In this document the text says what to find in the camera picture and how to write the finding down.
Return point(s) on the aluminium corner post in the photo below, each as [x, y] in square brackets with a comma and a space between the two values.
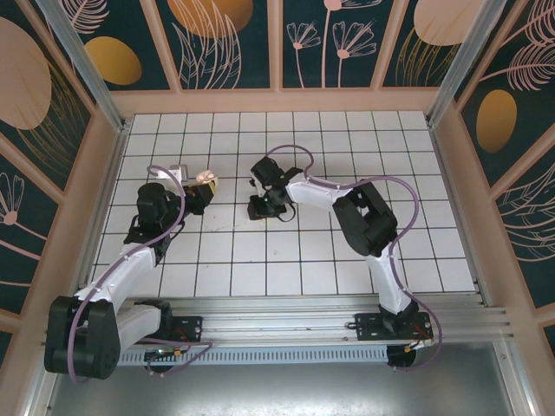
[453, 69]
[89, 65]

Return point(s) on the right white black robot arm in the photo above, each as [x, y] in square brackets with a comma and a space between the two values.
[312, 193]

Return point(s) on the aluminium table edge rail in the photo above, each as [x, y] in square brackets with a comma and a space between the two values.
[457, 208]
[107, 190]

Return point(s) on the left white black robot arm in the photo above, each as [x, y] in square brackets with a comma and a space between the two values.
[126, 271]

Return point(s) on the grey metal sheet plate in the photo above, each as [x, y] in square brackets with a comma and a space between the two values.
[277, 390]

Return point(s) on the aluminium frame beam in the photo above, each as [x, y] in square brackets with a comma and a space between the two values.
[37, 398]
[518, 381]

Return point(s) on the pink earbud charging case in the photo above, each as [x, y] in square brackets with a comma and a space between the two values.
[206, 177]

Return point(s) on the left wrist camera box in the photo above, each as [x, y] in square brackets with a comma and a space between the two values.
[180, 172]

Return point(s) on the aluminium base extrusion rail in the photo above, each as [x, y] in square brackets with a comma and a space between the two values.
[277, 320]

